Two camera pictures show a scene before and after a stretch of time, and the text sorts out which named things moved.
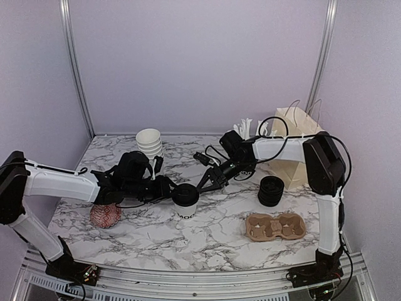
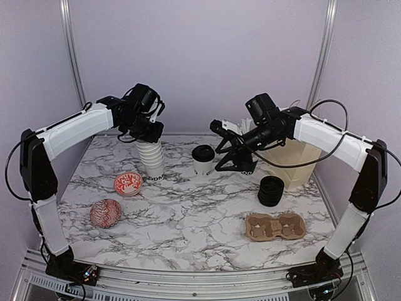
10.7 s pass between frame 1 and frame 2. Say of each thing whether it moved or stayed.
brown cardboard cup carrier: stayed
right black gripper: moved
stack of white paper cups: stayed
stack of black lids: stayed
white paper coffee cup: moved
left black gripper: moved
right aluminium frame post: stayed
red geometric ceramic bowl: stayed
